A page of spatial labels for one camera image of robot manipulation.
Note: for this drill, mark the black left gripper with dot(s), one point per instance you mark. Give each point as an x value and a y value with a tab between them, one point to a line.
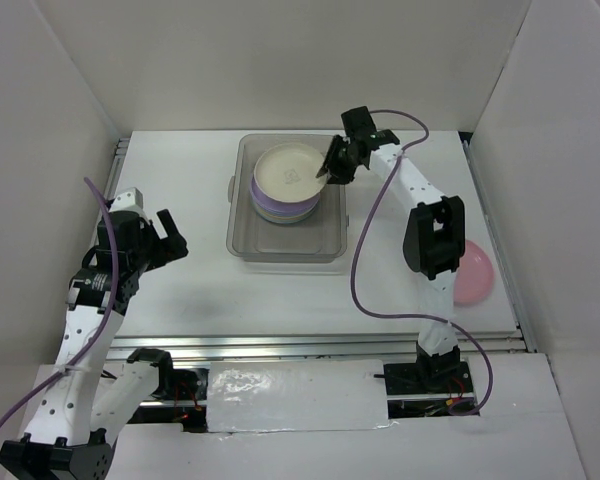
171	247

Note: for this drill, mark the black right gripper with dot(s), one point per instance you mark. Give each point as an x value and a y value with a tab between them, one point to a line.
339	175

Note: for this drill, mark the cream plastic plate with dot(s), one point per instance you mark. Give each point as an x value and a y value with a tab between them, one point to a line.
289	173

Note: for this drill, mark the purple plate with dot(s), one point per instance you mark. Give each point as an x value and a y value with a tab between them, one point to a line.
263	203

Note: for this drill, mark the blue plastic plate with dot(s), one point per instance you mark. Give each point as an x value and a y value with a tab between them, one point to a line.
284	220

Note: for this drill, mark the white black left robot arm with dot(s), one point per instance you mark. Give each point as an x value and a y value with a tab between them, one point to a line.
74	432

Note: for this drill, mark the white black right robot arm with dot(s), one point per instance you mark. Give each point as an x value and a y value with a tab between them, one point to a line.
434	239

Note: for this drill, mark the clear plastic bin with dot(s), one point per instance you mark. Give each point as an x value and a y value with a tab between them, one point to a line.
320	238

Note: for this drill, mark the pink plastic plate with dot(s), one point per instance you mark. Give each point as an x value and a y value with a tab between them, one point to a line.
475	276

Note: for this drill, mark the white glossy cover panel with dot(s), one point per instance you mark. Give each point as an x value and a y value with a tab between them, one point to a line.
303	396

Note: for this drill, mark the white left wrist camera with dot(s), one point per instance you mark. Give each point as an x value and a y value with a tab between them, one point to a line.
128	200

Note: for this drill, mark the aluminium rail frame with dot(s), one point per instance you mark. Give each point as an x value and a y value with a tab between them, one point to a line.
214	306

